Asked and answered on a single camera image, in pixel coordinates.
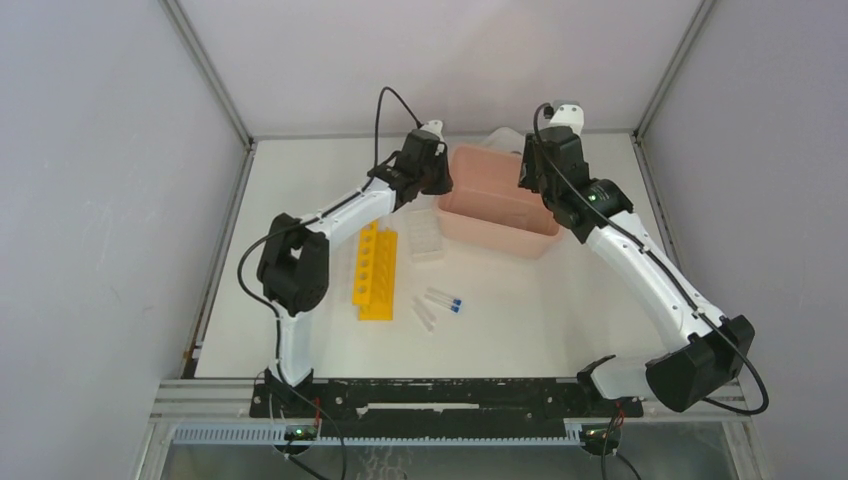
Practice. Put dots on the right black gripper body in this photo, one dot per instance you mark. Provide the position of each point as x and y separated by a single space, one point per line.
529 179

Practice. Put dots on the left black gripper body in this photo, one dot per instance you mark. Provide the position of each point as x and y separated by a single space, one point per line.
434 180

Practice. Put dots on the translucent white bin lid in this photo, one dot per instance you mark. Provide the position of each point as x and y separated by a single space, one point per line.
505 139

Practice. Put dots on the pink plastic storage bin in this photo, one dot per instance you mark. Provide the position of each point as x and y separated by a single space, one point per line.
487 208

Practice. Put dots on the yellow test tube rack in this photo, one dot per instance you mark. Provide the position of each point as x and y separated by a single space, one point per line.
375 273

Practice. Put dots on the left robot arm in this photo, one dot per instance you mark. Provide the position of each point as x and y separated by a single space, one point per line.
294 267

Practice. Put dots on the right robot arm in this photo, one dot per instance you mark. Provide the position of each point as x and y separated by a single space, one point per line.
703 348

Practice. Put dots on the clear well plate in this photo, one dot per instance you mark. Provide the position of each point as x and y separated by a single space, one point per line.
424 236

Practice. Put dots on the clear tube right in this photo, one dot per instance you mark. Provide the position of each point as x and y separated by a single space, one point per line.
424 310

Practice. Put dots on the clear tube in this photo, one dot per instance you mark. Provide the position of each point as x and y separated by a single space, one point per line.
424 310
424 319

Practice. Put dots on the blue capped tube upper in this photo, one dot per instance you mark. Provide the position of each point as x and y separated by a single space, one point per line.
443 294

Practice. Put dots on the blue capped tube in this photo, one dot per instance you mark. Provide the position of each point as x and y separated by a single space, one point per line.
443 294
441 303

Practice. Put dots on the blue capped tube lower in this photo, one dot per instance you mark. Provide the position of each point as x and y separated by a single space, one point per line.
441 303

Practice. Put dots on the clear tube left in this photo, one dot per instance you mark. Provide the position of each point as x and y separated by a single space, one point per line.
424 319

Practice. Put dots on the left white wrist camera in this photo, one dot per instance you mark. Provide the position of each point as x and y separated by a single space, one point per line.
434 127

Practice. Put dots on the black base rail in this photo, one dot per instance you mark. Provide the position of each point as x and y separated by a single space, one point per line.
437 409

